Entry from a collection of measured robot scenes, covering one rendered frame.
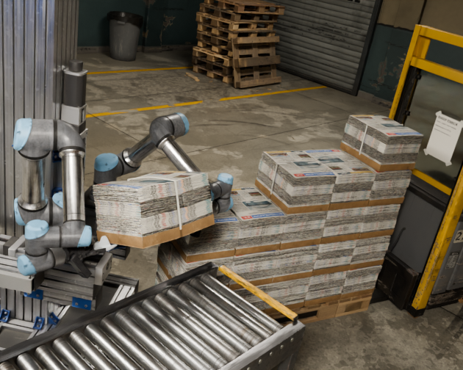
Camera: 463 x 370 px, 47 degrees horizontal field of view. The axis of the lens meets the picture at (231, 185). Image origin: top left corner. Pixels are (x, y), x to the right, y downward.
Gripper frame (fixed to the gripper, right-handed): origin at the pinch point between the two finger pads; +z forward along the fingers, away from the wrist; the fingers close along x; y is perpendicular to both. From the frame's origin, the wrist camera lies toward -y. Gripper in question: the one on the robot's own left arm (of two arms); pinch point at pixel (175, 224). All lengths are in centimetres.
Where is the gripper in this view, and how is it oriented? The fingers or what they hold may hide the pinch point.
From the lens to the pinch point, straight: 237.1
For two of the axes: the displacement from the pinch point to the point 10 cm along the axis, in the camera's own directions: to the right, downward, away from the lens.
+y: -1.0, -9.8, -1.8
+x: 7.3, 0.4, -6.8
